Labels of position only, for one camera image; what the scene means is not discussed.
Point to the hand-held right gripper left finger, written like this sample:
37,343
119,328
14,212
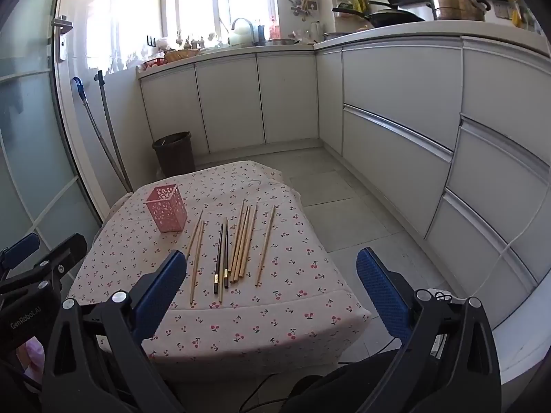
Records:
165,282

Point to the black wall hooks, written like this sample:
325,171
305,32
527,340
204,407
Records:
150,41

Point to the dark blue bottle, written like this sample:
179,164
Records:
261,32

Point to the yellow rubber gloves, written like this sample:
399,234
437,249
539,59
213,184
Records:
359,2

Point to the woven basket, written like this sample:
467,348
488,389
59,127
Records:
181,54

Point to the brown trash bin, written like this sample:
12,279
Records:
174,155

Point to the black wok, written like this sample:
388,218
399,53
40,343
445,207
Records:
389,17

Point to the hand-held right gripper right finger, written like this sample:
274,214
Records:
379,286

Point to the stainless steel pot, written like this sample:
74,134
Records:
458,8

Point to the white kitchen cabinet unit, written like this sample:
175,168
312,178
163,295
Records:
387,94

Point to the steel basin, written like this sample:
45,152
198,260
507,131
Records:
277,42

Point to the red plastic tray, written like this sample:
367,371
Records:
153,63

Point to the wooden chopstick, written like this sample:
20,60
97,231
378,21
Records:
239,246
266,246
221,297
234,246
197,262
243,246
248,246
196,232

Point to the pink perforated utensil holder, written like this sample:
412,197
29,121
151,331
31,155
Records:
165,211

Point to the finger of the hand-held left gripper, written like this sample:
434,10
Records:
64,251
19,250

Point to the frosted glass sliding door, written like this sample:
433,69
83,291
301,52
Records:
26,137

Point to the cherry print tablecloth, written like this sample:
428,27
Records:
280,309

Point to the kitchen window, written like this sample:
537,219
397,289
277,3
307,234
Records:
193,0

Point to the white kettle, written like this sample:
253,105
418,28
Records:
316,31

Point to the metal kitchen faucet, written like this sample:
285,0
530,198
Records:
252,30

